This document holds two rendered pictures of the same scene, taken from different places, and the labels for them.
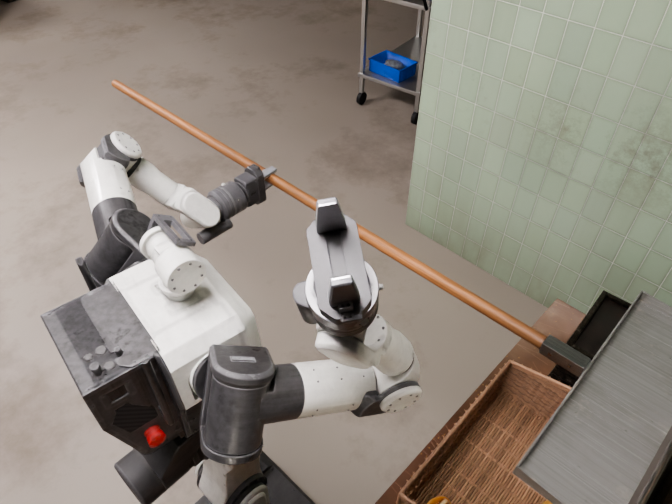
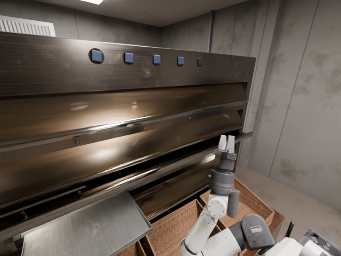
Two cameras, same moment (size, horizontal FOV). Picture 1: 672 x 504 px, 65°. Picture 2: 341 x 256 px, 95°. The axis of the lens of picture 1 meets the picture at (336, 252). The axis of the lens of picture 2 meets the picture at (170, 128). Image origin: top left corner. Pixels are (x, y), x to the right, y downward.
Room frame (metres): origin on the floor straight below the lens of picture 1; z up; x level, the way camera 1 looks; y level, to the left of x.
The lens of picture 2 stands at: (0.96, -0.12, 1.99)
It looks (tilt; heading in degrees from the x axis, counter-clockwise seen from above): 21 degrees down; 190
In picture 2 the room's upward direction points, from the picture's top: 1 degrees clockwise
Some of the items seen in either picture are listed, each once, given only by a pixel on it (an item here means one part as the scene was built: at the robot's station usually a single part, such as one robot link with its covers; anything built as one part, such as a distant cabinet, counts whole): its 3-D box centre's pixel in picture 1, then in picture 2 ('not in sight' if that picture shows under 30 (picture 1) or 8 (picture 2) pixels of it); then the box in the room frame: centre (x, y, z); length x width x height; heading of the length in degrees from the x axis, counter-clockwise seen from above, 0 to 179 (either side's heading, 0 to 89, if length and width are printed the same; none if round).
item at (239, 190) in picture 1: (241, 192); not in sight; (1.17, 0.26, 1.19); 0.12 x 0.10 x 0.13; 137
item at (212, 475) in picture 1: (223, 454); not in sight; (0.61, 0.29, 0.78); 0.18 x 0.15 x 0.47; 47
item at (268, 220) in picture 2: not in sight; (235, 209); (-0.29, 0.32, 0.72); 0.56 x 0.49 x 0.28; 135
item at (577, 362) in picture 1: (564, 355); not in sight; (0.62, -0.46, 1.19); 0.09 x 0.04 x 0.03; 47
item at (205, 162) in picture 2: not in sight; (166, 180); (-0.04, -0.33, 1.16); 1.80 x 0.06 x 0.04; 136
